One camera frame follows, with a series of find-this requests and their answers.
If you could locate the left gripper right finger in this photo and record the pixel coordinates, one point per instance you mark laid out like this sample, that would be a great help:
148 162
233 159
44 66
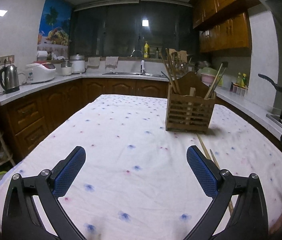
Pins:
249 219

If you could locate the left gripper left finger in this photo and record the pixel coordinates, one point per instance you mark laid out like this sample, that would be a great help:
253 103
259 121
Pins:
32 209

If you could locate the wooden chopstick short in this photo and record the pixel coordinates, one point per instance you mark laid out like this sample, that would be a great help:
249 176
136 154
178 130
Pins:
230 205

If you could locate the wooden chopstick long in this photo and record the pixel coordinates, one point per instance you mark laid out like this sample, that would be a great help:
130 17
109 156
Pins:
204 147

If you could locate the metal chopstick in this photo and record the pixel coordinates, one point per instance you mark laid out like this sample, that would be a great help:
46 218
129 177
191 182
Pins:
219 75

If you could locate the floral white tablecloth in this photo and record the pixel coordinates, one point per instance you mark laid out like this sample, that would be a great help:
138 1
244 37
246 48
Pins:
136 182

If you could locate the wooden utensil holder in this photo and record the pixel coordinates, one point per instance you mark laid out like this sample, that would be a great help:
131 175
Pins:
190 110

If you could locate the stainless electric kettle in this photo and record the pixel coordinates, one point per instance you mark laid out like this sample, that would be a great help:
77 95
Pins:
9 80

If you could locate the white red rice cooker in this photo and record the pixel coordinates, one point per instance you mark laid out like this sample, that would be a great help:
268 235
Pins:
39 72

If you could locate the green pink plastic basket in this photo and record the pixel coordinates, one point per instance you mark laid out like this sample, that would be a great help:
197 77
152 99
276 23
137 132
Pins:
208 75

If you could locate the white steel pot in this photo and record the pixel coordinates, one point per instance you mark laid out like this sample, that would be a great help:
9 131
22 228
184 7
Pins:
78 64

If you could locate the dish drying rack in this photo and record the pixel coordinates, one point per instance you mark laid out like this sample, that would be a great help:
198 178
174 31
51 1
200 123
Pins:
179 60

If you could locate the tropical fruit poster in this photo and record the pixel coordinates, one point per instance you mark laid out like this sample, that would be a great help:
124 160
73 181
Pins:
54 28

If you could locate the yellow oil bottle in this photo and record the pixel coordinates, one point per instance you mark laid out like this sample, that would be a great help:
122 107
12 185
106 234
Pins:
146 50

